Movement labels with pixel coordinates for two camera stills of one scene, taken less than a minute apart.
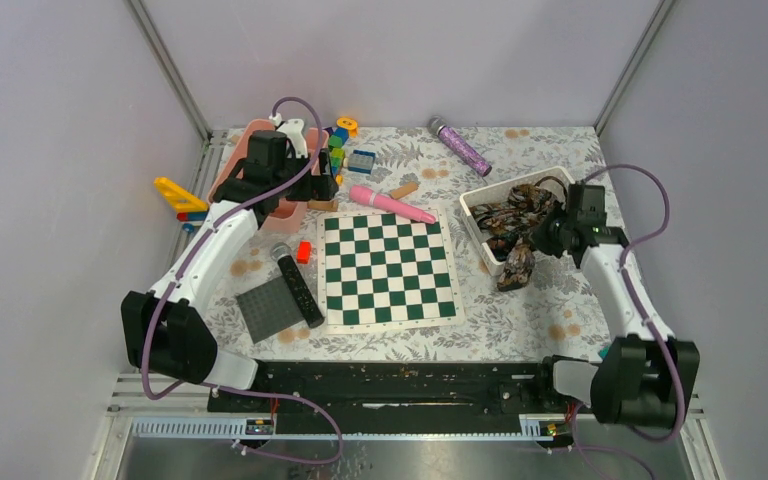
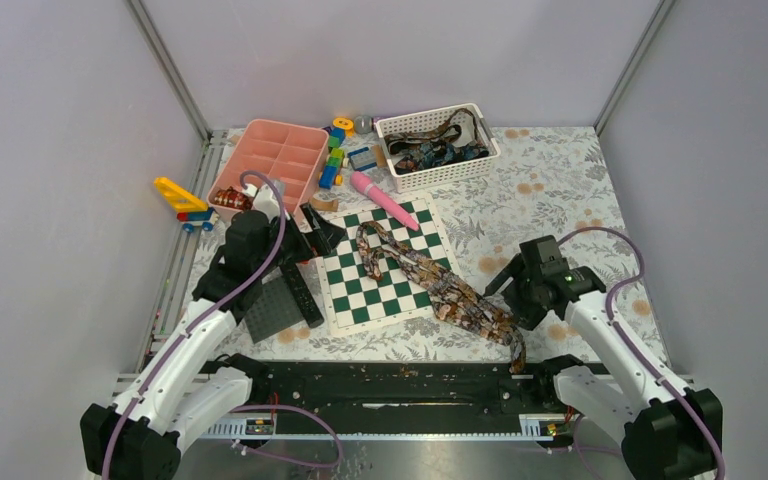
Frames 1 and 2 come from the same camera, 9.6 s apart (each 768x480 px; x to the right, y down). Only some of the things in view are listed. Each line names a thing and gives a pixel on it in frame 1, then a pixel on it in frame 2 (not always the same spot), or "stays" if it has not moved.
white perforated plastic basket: (499, 191) -> (437, 147)
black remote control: (282, 253) stays
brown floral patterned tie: (512, 225) -> (452, 299)
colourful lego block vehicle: (338, 137) stays
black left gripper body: (311, 187) -> (295, 249)
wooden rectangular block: (400, 192) -> (379, 156)
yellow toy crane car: (192, 211) stays
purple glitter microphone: (437, 126) -> (364, 124)
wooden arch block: (323, 205) stays
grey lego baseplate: (269, 309) stays
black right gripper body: (550, 234) -> (521, 295)
